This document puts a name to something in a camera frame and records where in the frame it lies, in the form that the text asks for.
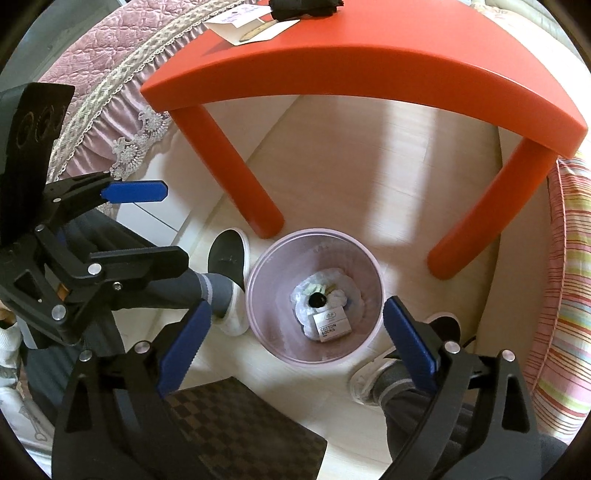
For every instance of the person's right leg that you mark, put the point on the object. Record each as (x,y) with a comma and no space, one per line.
(397,415)

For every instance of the red table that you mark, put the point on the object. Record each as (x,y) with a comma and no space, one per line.
(369,55)

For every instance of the person's leg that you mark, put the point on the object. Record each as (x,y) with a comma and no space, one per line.
(152,291)
(397,415)

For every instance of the pink waste bin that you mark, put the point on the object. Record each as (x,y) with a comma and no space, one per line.
(277,277)

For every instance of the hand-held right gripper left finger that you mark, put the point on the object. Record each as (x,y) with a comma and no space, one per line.
(182,344)

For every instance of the person's left black slipper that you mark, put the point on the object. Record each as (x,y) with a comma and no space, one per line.
(226,254)

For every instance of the person's black slipper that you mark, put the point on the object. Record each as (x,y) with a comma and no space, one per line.
(226,254)
(364,379)

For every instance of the white cardboard box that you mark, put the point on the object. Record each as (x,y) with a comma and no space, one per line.
(332,325)

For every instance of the person's left forearm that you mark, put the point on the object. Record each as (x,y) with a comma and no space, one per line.
(7,341)

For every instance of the white patterned cloth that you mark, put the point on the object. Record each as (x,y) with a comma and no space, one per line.
(23,415)

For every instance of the pastel wrapper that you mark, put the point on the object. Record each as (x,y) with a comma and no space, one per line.
(330,289)

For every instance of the white tissue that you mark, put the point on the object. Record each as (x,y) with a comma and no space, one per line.
(341,295)

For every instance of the white card with purple print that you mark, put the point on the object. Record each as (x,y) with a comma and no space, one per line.
(231,27)

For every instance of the white paper trash in bin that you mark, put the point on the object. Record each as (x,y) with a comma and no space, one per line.
(353,300)

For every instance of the person's left leg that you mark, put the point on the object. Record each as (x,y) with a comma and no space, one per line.
(152,291)

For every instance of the person's right black slipper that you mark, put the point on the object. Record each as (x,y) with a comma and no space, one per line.
(364,379)

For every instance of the pink quilted bed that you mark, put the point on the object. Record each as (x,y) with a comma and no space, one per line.
(101,55)

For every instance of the black cloth bundle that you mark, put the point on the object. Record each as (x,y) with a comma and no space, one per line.
(300,9)

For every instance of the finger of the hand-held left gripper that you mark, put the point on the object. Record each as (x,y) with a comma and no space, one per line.
(138,264)
(134,191)

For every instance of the brown checkered cushion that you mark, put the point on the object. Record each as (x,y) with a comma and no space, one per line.
(249,434)

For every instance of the beige wooden strip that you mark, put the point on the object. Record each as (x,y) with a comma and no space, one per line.
(258,31)

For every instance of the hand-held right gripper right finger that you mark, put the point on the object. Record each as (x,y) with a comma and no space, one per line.
(408,341)

